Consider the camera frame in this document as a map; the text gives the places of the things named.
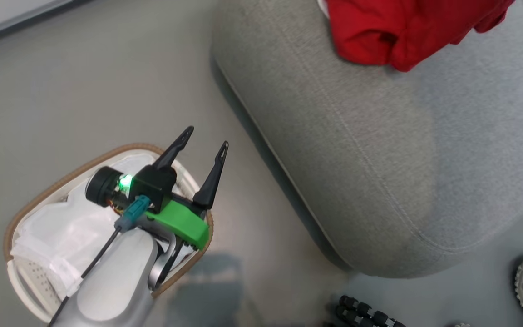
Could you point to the red basketball jersey white trim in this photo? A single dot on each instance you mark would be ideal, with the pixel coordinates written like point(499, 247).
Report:
point(402, 27)

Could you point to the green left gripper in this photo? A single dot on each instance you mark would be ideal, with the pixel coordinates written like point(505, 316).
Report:
point(182, 222)

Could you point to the white mesh basket liner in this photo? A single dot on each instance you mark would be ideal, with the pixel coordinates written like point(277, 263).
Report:
point(71, 227)

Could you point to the black ribbed flexible tripod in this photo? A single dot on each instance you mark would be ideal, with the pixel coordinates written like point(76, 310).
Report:
point(366, 313)

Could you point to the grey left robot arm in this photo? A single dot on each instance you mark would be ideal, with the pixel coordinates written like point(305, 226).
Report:
point(116, 281)

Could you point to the black round wrist camera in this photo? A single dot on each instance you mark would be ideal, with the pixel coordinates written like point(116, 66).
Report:
point(101, 186)

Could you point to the white laundry basket brown rim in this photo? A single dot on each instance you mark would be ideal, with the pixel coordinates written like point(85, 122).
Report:
point(25, 213)

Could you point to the grey aluminium partition rail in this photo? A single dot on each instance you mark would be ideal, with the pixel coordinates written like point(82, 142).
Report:
point(12, 22)

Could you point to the grey fabric sofa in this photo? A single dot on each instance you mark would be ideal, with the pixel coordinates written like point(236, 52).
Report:
point(357, 159)

